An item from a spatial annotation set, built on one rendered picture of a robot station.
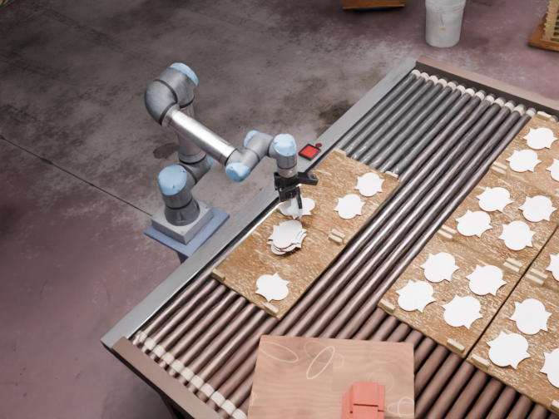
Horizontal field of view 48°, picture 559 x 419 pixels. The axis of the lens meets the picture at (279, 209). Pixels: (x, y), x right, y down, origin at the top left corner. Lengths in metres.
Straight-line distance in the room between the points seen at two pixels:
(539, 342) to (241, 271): 1.08
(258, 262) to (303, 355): 0.51
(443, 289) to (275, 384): 0.72
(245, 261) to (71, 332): 1.50
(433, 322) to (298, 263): 0.55
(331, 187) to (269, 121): 1.89
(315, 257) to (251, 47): 3.11
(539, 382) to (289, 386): 0.79
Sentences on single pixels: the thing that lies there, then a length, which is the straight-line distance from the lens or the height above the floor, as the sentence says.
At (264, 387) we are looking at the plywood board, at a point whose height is 1.04.
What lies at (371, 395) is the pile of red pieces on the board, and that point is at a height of 1.20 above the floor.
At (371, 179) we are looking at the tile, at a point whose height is 0.95.
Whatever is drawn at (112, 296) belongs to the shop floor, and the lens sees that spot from 3.72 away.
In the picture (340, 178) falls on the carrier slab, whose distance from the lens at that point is 2.69.
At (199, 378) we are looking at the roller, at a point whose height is 0.92.
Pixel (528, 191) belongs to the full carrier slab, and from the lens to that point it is 2.69.
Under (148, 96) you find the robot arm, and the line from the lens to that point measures 2.26.
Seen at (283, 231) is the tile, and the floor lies 0.99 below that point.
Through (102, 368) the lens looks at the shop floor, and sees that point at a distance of 3.49.
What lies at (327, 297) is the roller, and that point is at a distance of 2.33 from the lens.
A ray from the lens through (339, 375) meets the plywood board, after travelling 2.03.
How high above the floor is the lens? 2.85
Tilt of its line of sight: 48 degrees down
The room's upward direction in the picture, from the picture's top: 10 degrees counter-clockwise
